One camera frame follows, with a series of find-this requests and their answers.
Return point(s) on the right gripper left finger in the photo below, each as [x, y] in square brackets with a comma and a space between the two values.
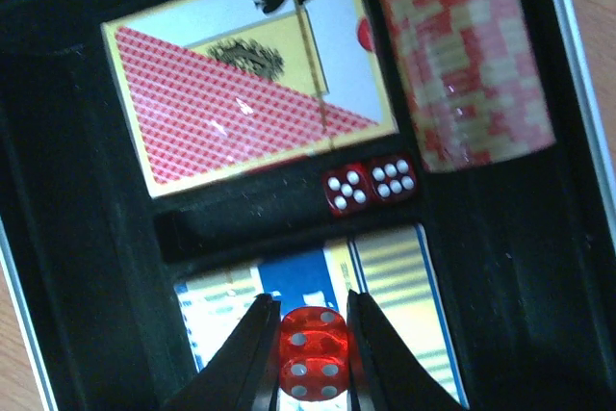
[243, 374]

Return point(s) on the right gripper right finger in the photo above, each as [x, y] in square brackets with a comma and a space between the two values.
[384, 374]

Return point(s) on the red die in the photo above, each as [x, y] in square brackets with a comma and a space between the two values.
[392, 177]
[347, 189]
[313, 354]

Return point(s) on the blue gold card deck box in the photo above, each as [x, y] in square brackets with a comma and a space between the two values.
[394, 266]

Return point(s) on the aluminium poker case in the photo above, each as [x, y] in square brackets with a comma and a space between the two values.
[523, 250]

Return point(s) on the red card deck box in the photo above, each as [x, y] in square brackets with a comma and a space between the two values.
[211, 89]

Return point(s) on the brown poker chip stack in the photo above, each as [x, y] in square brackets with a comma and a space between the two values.
[471, 81]

